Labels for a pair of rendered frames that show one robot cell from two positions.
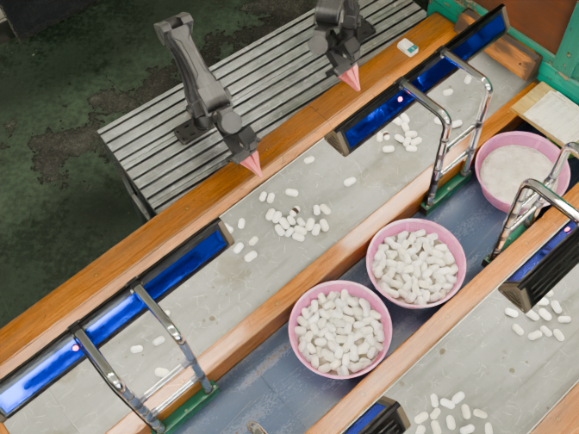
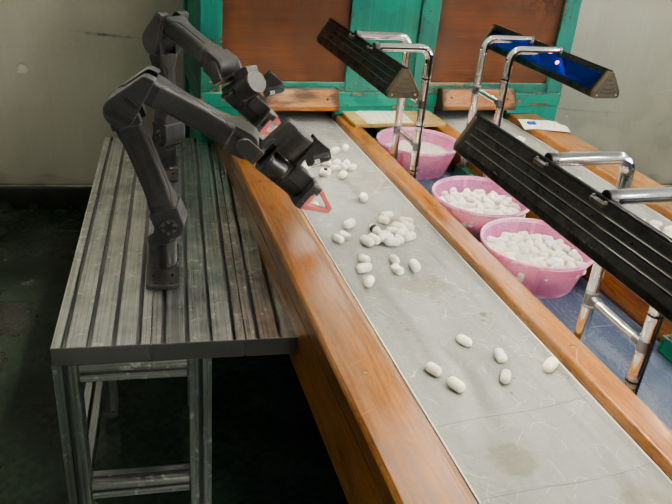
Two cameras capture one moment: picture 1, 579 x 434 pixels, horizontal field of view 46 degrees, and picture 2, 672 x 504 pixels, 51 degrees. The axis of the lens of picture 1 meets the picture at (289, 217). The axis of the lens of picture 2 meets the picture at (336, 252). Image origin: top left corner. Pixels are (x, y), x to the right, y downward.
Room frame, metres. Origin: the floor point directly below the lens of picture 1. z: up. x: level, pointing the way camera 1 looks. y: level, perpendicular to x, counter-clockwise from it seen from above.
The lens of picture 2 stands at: (0.66, 1.46, 1.46)
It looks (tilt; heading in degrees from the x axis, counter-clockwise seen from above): 27 degrees down; 286
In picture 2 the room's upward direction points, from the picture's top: 5 degrees clockwise
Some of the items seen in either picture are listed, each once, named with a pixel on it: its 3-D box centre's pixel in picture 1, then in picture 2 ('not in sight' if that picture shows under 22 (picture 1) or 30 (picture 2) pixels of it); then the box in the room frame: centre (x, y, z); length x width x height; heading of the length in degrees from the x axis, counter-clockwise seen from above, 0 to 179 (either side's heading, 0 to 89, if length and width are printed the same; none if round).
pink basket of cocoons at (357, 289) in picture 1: (339, 333); (533, 259); (0.62, -0.10, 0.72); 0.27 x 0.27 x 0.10
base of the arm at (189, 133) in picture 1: (202, 116); (162, 251); (1.41, 0.24, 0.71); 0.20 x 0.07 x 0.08; 120
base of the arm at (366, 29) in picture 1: (348, 31); (165, 157); (1.71, -0.28, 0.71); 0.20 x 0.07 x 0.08; 120
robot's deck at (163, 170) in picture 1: (323, 130); (259, 217); (1.35, -0.14, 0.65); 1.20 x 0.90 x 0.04; 120
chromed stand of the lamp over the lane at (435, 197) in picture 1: (434, 134); (383, 118); (1.10, -0.42, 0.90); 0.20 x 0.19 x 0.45; 126
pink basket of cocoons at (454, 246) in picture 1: (414, 269); (478, 210); (0.78, -0.33, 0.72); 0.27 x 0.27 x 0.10
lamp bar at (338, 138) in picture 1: (421, 73); (362, 53); (1.17, -0.38, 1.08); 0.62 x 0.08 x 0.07; 126
